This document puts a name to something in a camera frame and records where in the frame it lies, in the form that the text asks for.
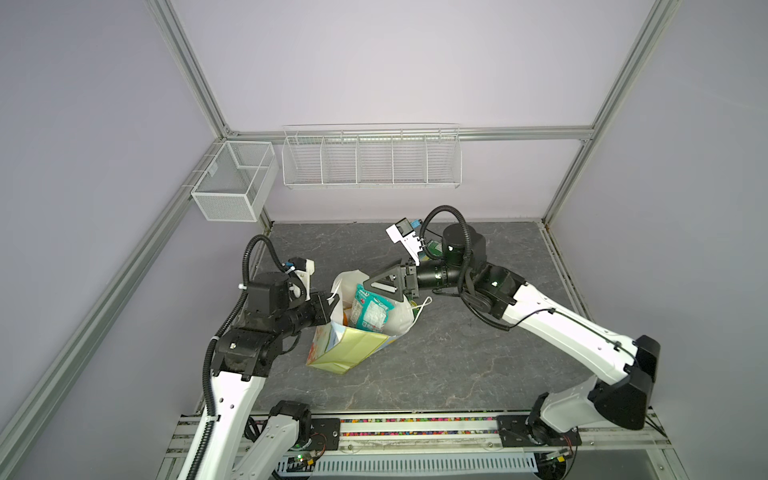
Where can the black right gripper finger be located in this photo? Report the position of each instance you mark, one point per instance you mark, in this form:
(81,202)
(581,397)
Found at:
(392,276)
(391,292)

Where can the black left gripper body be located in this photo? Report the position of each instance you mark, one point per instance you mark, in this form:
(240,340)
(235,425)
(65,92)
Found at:
(310,313)

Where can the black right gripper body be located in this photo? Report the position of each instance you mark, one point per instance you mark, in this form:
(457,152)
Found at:
(433,276)

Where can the teal Fox's candy packet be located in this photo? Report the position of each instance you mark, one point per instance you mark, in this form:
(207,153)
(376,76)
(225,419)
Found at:
(369,311)

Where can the white and green paper bag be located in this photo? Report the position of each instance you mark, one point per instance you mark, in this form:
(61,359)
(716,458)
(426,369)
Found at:
(337,347)

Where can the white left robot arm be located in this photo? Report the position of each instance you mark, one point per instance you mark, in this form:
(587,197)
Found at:
(276,302)

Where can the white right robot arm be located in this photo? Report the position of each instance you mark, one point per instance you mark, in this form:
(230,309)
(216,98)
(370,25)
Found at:
(445,252)

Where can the small white mesh basket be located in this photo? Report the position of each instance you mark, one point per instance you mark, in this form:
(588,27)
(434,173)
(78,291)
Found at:
(236,183)

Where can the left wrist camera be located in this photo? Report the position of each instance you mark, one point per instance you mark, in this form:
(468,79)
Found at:
(304,269)

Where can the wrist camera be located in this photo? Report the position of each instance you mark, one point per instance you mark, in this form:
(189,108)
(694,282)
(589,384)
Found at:
(404,232)
(304,269)

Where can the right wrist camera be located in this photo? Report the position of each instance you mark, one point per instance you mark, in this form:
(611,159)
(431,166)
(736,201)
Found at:
(404,232)

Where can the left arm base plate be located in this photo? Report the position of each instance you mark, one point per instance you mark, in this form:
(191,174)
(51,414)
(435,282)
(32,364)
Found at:
(319,434)

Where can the long white wire shelf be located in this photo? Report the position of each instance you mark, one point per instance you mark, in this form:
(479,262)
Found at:
(384,155)

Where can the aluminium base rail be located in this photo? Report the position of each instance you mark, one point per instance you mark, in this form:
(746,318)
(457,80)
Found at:
(473,431)

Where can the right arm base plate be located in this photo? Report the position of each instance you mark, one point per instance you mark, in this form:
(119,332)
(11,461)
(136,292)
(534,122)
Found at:
(514,431)

